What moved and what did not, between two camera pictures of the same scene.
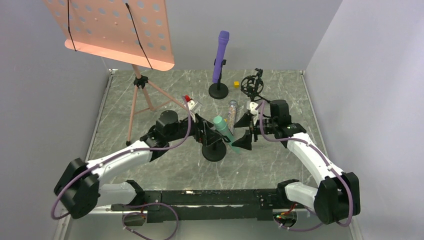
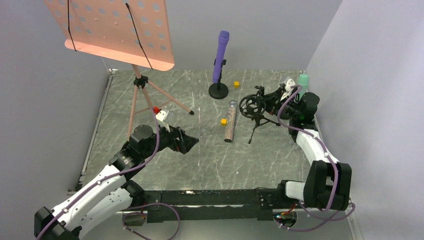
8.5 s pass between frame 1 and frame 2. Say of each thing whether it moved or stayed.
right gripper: moved
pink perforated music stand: stayed
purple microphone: stayed
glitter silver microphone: stayed
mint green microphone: moved
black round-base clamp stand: stayed
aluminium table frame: stayed
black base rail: stayed
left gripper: moved
